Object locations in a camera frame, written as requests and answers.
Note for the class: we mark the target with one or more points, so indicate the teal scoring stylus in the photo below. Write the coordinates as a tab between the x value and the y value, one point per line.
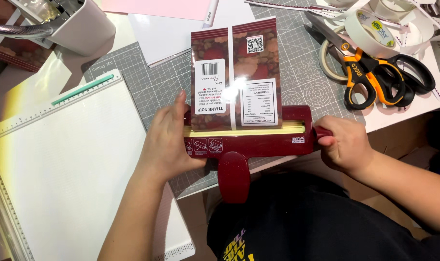
82	90

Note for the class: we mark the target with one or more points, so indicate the white plastic container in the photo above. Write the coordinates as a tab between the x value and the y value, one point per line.
80	25

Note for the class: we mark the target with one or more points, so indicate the silver metal punch tool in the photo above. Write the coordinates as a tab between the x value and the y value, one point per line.
22	29

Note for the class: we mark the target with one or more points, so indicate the glossy floral printed wrapper sheet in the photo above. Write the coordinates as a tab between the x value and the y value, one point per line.
238	65

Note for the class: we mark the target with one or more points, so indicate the white pen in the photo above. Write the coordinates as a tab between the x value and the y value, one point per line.
209	13

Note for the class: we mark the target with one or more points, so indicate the dark red printed sheets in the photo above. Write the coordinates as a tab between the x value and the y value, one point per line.
13	54

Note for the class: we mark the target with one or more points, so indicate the white tape roll printed core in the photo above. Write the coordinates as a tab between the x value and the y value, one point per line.
365	34

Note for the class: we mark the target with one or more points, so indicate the white paper sheet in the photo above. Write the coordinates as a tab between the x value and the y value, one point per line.
434	98

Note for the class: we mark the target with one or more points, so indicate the heap of white paper scraps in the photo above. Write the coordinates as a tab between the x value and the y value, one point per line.
419	21

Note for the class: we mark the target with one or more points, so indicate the grey gridded cutting mat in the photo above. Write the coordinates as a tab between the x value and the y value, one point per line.
154	79

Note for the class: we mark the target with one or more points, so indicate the pink paper sheet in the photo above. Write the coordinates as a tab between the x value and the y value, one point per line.
158	8

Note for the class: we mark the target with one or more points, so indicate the dark red paper crimper tool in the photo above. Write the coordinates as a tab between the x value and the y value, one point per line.
256	145

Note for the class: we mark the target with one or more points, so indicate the thin cream tape roll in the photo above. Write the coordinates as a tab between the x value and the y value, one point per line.
327	69

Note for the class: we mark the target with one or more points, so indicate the stack of white paper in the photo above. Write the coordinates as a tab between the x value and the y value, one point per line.
165	36

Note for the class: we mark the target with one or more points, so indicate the orange and black scissors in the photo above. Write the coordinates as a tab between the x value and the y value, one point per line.
361	69

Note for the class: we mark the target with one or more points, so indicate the person's black printed shirt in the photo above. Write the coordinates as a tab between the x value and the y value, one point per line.
314	224

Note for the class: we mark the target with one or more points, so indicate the person's left hand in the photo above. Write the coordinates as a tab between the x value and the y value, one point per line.
163	145

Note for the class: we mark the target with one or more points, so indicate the white scoring board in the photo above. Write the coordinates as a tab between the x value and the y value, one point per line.
67	159

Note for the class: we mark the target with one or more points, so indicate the person's right hand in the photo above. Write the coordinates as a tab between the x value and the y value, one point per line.
347	145

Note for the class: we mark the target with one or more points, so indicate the brown cardboard box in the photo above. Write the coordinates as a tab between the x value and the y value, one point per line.
397	137

